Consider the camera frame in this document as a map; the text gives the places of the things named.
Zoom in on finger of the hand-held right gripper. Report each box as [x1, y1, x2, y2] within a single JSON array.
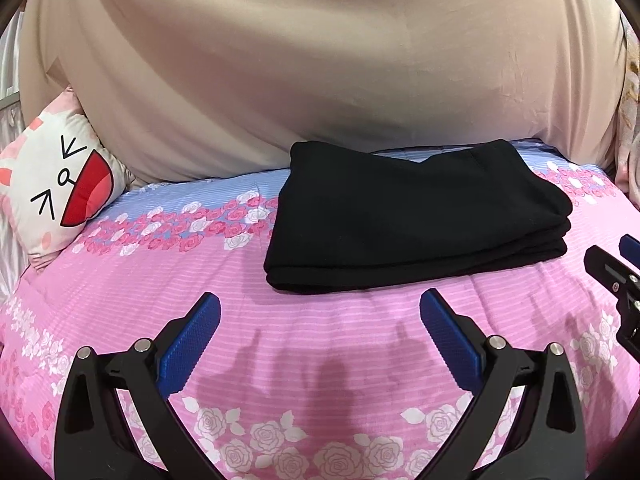
[[583, 245, 640, 346], [618, 233, 640, 266]]

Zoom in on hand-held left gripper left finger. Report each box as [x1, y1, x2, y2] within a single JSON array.
[[54, 291, 223, 480]]

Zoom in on black pants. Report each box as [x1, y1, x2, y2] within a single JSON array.
[[264, 139, 574, 293]]

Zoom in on large beige cloth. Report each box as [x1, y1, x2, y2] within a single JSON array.
[[17, 0, 631, 191]]

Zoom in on white cartoon face pillow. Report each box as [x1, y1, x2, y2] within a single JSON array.
[[0, 85, 136, 273]]

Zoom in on grey printed blanket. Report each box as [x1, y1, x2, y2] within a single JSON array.
[[612, 10, 640, 201]]

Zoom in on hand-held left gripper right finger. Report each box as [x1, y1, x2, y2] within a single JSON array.
[[419, 287, 588, 480]]

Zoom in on pink floral bed sheet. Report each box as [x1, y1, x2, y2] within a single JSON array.
[[0, 137, 640, 480]]

